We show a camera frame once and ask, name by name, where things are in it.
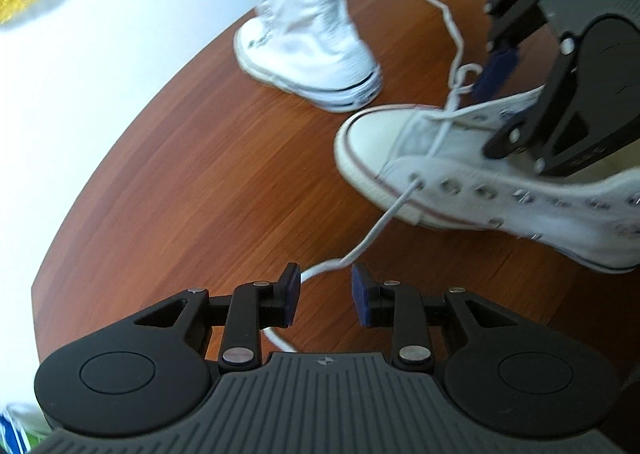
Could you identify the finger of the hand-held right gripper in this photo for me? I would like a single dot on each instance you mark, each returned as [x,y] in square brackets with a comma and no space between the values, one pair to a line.
[542,99]
[500,66]

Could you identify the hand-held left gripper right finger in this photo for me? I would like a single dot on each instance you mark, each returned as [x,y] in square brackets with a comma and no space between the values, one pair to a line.
[361,296]

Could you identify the green plastic bag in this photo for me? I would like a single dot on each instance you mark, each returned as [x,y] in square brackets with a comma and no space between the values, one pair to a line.
[31,441]

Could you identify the bright white high-top sneaker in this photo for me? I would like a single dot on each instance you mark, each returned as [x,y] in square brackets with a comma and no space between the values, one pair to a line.
[310,49]

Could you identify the cream high-top canvas sneaker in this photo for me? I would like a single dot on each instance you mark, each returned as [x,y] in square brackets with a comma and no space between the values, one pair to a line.
[380,139]

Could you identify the white shoelace threaded through sneaker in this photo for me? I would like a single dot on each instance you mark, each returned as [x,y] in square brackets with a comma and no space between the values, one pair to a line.
[400,199]

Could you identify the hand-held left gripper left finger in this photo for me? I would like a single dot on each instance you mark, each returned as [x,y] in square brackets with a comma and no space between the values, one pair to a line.
[294,296]

